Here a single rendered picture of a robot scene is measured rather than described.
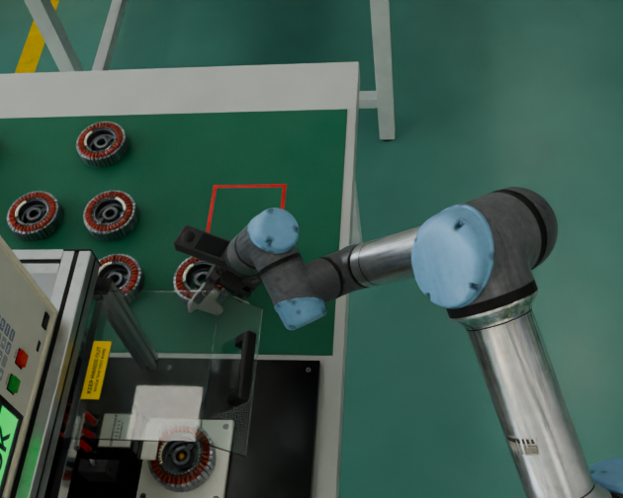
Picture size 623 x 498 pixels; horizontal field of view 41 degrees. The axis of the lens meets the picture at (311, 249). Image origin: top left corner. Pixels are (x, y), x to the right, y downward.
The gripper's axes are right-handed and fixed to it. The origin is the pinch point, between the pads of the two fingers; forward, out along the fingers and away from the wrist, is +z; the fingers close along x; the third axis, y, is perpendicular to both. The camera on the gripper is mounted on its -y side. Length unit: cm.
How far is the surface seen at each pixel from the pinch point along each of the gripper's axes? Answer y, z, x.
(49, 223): -31.2, 21.0, 2.4
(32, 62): -79, 146, 103
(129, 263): -13.4, 8.9, -1.0
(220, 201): -3.9, 6.9, 20.9
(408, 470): 77, 44, 3
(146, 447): 3.2, -13.3, -35.4
